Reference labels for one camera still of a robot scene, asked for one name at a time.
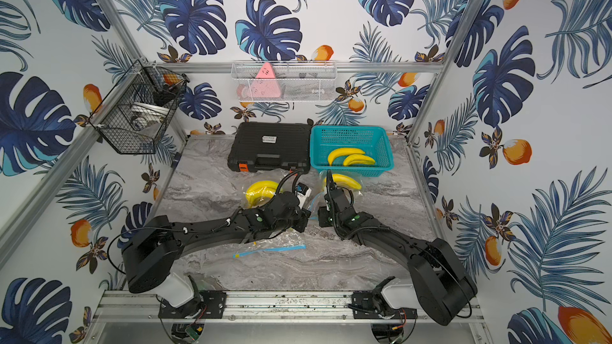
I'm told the teal plastic basket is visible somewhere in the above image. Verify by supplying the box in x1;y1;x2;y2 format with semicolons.
310;125;395;177

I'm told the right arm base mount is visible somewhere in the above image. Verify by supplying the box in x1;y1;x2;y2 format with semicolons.
347;276;419;320

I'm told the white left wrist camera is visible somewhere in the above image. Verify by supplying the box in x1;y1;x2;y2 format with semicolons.
294;183;312;208

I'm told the black wire basket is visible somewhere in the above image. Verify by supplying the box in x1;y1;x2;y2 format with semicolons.
88;61;190;155

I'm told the yellow banana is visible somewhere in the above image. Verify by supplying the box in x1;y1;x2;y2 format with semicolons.
245;180;279;208
343;154;376;167
328;147;365;166

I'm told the clear zip-top bag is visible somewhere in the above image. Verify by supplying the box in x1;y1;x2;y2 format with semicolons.
307;171;363;221

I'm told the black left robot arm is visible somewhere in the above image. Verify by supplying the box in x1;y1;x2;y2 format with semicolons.
121;192;311;294

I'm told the white wire shelf basket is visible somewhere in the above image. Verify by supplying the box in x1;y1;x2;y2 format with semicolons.
231;61;337;103

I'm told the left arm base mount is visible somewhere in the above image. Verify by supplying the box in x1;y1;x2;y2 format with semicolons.
158;290;227;319

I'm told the pink triangular object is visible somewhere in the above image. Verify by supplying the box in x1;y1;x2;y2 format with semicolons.
244;62;282;100

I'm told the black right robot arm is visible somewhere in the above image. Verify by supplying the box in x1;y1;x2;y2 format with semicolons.
319;186;477;326

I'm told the black plastic tool case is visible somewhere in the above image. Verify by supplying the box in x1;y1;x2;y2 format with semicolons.
227;122;312;174

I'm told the clear bag with banana peel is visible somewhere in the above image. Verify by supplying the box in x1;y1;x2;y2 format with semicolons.
234;229;306;258

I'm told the aluminium front rail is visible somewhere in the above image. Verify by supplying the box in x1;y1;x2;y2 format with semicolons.
92;289;484;324

